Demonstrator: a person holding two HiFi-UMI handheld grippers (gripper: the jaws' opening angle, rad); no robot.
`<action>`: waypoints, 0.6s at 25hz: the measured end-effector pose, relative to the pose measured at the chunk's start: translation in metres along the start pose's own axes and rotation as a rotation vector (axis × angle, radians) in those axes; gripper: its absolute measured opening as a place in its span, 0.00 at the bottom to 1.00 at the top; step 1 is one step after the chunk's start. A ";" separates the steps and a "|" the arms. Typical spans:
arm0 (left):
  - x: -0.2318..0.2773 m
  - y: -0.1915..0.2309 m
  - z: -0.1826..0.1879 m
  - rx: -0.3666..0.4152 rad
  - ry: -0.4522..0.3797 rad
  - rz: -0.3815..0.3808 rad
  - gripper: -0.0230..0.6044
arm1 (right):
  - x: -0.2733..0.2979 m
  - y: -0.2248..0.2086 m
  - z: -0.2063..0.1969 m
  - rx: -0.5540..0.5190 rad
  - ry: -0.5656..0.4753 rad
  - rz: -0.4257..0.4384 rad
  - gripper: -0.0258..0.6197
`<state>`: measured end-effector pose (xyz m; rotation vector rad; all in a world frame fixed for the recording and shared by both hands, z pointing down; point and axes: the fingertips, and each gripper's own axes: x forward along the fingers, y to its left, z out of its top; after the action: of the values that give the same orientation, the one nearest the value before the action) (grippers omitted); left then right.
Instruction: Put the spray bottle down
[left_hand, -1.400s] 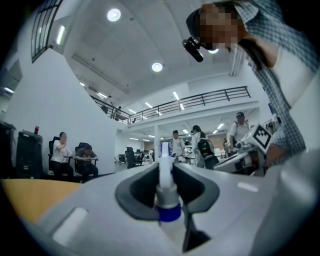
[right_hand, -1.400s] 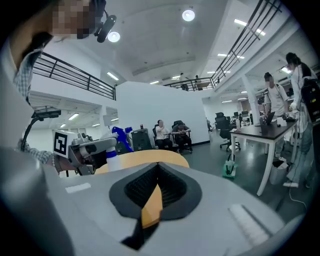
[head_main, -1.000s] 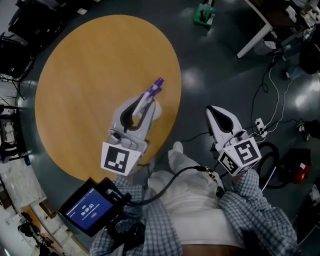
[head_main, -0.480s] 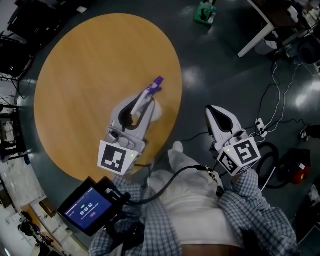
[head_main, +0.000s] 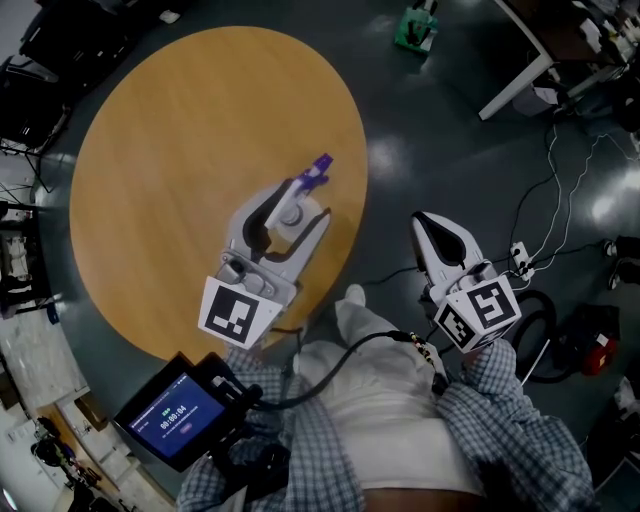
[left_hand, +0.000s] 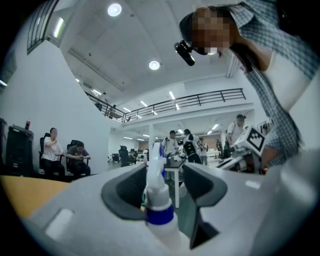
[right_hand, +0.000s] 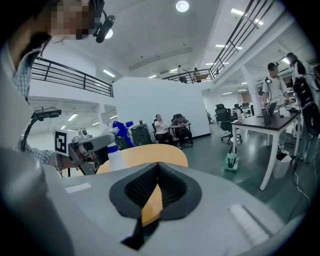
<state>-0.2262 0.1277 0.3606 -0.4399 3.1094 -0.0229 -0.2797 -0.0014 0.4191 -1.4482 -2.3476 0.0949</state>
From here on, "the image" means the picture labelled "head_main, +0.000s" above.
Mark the green box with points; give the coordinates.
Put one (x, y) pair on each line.
(415, 27)

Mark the black folding stand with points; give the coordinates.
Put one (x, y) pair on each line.
(30, 145)

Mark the black equipment case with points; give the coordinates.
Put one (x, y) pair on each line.
(75, 35)

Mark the person's left forearm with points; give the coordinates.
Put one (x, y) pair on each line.
(280, 400)

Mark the person's white trouser leg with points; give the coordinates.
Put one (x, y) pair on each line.
(365, 325)

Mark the red and black device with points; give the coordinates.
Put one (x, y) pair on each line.
(597, 352)

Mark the black metal rack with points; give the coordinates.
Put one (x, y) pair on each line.
(20, 260)

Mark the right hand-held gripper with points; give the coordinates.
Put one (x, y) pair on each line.
(492, 305)

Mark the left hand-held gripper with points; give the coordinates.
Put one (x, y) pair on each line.
(230, 310)

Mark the dark desk with white legs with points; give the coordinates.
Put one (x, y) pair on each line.
(565, 30)

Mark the white power strip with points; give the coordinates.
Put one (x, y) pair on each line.
(522, 260)

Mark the black monitor screen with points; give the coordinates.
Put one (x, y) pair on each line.
(175, 417)

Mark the person's right forearm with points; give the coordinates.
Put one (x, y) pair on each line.
(500, 400)

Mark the round wooden table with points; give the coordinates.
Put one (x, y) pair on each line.
(175, 125)

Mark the person's white shoe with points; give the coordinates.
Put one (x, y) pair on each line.
(356, 294)

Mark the person's checked shirt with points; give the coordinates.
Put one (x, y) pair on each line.
(525, 440)

